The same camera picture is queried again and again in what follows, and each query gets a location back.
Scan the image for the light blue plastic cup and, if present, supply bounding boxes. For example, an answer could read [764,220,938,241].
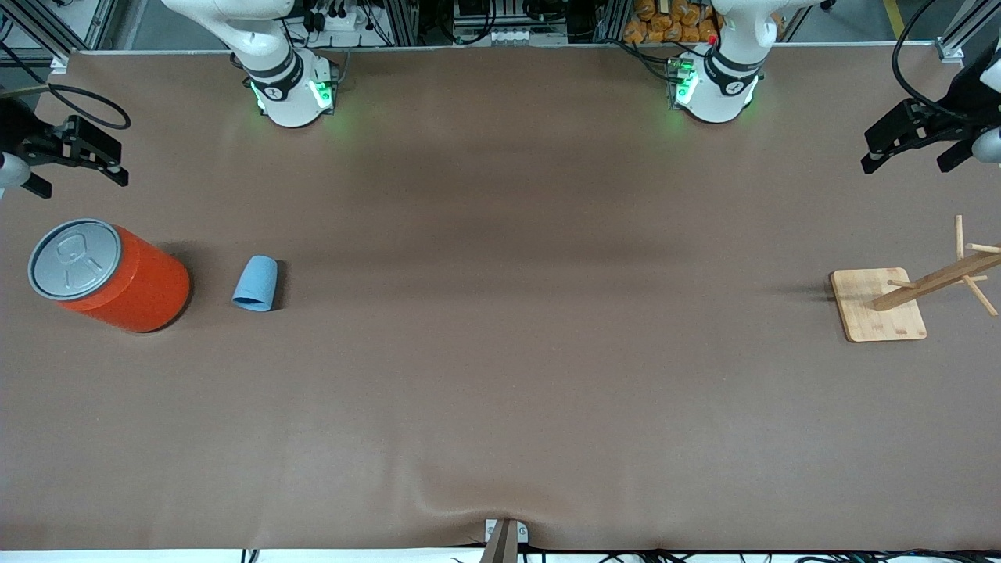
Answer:
[231,255,279,313]

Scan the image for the orange can with grey lid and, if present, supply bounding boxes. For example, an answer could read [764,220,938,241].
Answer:
[27,217,192,335]

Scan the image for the wooden mug tree stand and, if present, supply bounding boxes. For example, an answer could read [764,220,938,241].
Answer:
[829,215,1001,343]

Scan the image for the orange snack bags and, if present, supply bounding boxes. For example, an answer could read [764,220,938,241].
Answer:
[623,0,722,45]

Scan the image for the white power strip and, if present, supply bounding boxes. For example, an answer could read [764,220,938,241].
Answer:
[309,4,368,34]

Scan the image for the white socket strip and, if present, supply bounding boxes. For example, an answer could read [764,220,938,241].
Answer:
[454,28,568,46]

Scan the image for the brown table mat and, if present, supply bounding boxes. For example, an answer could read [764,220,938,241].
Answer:
[0,43,1001,552]

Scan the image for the aluminium frame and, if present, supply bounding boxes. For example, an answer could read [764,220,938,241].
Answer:
[935,0,1001,63]
[0,0,118,75]

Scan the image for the aluminium frame post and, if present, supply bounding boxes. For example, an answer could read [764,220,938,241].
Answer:
[387,0,423,46]
[594,0,630,44]

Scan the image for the grey metal table bracket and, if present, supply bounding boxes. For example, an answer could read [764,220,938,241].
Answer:
[479,518,529,563]

